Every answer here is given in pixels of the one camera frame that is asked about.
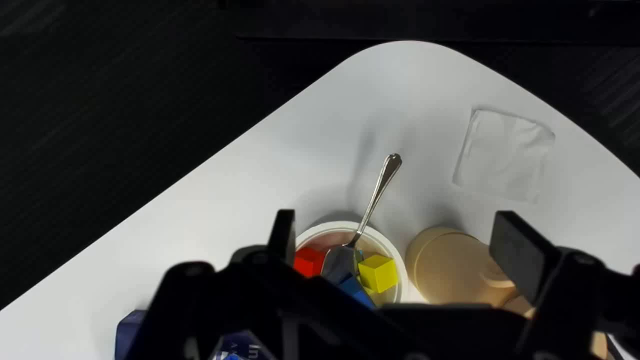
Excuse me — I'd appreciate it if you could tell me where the red block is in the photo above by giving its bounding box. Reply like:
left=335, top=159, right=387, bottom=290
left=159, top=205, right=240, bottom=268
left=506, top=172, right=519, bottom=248
left=292, top=243, right=329, bottom=279

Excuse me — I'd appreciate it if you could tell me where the white bowl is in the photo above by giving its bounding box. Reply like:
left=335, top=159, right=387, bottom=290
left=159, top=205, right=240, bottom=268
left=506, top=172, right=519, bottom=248
left=292, top=219, right=408, bottom=307

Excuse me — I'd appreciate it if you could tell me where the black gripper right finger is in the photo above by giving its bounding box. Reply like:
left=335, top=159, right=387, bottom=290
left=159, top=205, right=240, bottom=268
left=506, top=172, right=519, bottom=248
left=488, top=210, right=559, bottom=306

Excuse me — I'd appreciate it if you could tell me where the yellow block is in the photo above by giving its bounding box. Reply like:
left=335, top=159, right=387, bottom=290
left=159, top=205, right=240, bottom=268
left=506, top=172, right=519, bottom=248
left=357, top=252, right=400, bottom=296

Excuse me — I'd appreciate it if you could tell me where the white sponge block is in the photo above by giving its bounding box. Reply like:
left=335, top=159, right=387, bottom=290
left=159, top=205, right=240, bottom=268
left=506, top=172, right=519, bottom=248
left=453, top=106, right=556, bottom=205

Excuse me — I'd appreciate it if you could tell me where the blue block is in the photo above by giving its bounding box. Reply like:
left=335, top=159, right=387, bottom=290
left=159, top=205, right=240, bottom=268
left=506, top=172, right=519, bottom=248
left=336, top=273, right=376, bottom=310

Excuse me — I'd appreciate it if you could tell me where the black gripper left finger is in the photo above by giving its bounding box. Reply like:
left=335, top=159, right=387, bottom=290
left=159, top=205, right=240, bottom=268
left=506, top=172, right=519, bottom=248
left=267, top=208, right=298, bottom=266

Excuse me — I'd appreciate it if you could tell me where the tan water bottle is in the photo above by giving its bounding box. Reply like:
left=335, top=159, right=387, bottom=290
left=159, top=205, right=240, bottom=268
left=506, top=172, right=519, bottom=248
left=405, top=223, right=536, bottom=315

